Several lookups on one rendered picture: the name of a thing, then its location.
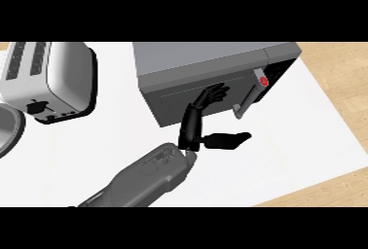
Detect silver microwave door handle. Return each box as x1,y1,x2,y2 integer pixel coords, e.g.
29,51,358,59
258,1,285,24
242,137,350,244
233,67,267,121

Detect white toaster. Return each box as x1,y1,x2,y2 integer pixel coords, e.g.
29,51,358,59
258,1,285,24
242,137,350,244
0,42,98,125

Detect grey microwave door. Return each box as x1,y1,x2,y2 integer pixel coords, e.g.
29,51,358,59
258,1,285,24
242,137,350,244
138,70,262,128

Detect grey microwave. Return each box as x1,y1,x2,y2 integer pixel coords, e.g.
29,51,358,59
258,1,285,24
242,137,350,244
131,42,302,128

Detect grey round pan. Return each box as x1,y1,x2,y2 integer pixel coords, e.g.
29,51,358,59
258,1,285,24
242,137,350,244
0,102,26,160

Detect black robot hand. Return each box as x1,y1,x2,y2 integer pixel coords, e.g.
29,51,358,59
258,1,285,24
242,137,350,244
177,82,252,153

